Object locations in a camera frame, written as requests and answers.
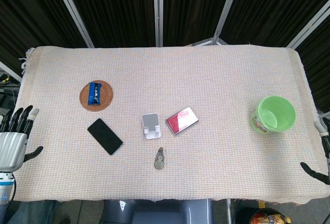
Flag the red metal card case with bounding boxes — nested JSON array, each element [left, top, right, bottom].
[[164, 106, 200, 136]]

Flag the round woven brown coaster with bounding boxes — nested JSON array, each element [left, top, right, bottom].
[[79, 80, 114, 111]]

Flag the beige woven tablecloth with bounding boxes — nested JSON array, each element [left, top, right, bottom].
[[11, 44, 326, 205]]

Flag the blue snack packet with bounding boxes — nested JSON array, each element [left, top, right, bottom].
[[87, 81, 102, 106]]

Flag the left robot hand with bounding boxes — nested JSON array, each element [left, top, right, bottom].
[[0, 105, 44, 173]]

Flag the black smartphone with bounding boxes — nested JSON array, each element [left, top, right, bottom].
[[87, 117, 124, 156]]

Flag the snack bag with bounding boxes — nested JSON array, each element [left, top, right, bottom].
[[250, 209, 292, 224]]

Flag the green plastic bucket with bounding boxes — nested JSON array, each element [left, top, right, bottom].
[[249, 95, 296, 133]]

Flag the white phone stand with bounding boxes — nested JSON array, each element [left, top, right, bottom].
[[142, 112, 162, 140]]

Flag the black folding screen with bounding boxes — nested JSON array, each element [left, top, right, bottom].
[[0, 0, 330, 111]]

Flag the correction tape dispenser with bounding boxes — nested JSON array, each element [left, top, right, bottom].
[[154, 147, 166, 170]]

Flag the dark blue chair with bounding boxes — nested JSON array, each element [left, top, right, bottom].
[[104, 199, 215, 224]]

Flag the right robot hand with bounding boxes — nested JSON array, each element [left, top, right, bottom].
[[300, 120, 330, 185]]

